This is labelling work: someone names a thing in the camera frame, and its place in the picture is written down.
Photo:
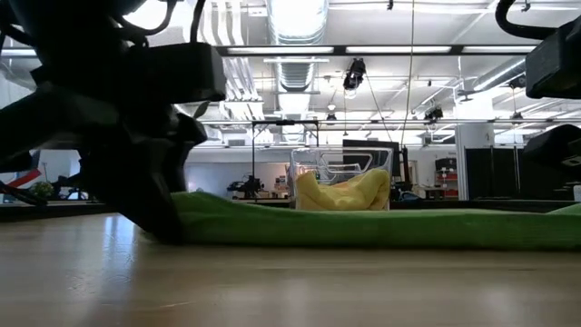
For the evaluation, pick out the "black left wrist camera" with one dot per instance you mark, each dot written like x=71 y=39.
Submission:
x=186 y=72

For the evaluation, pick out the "white pillar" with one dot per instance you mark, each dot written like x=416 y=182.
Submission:
x=474 y=154

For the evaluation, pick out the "yellow microfiber towel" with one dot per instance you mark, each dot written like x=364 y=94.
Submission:
x=345 y=193

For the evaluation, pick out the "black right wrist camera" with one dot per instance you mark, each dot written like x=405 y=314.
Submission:
x=556 y=147

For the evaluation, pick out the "clear plastic bin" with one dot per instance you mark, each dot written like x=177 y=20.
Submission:
x=340 y=159

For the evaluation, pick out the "black partition screen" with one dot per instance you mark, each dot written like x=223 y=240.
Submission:
x=492 y=172

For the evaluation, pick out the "black metal stand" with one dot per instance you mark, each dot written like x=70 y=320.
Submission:
x=286 y=122

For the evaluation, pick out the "green microfiber towel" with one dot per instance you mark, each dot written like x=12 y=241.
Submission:
x=363 y=224

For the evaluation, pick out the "black monitor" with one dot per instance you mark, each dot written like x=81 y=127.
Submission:
x=395 y=150

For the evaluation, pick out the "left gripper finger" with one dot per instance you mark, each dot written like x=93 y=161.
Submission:
x=136 y=195

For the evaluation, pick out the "red and blue stand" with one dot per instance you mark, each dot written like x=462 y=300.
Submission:
x=27 y=177

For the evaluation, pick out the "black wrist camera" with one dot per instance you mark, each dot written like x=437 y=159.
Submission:
x=186 y=72
x=556 y=147

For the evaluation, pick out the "small green shrub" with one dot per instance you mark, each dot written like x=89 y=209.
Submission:
x=42 y=190

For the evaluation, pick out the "black ceiling spotlight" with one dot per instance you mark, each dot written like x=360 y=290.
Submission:
x=355 y=72
x=433 y=113
x=517 y=82

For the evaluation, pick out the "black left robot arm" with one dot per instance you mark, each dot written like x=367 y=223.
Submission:
x=68 y=27

